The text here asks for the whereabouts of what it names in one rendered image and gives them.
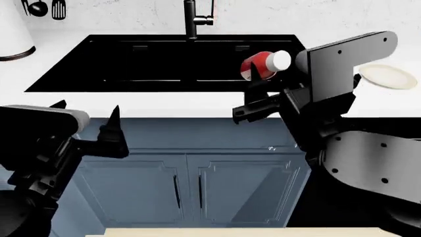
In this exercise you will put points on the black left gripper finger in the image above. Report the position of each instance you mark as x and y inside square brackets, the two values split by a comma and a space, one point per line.
[60, 104]
[113, 140]

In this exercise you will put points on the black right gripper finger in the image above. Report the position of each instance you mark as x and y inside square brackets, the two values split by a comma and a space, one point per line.
[256, 76]

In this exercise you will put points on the red condiment bottle white cap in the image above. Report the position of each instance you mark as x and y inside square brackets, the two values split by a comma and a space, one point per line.
[263, 64]

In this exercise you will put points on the blue cabinet door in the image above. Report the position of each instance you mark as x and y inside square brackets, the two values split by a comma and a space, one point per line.
[131, 190]
[250, 190]

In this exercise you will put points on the light wooden cutting board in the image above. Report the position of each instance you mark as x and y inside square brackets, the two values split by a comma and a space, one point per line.
[243, 232]

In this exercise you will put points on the cream round plate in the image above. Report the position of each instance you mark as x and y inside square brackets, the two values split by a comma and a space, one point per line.
[388, 76]

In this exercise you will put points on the blue drawer front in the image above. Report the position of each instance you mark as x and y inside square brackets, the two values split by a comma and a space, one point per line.
[197, 134]

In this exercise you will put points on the black kitchen sink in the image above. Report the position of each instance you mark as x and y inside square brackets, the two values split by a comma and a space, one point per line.
[148, 64]

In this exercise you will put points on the black sink faucet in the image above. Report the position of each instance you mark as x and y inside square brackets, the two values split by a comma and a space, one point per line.
[191, 19]

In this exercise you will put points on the white vessel with dark base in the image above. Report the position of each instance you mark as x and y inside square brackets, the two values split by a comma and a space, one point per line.
[13, 32]

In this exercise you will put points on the black slotted spatula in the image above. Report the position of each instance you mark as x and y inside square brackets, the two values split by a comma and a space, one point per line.
[58, 11]

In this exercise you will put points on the black appliance front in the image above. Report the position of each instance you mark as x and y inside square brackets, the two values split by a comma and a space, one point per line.
[378, 126]

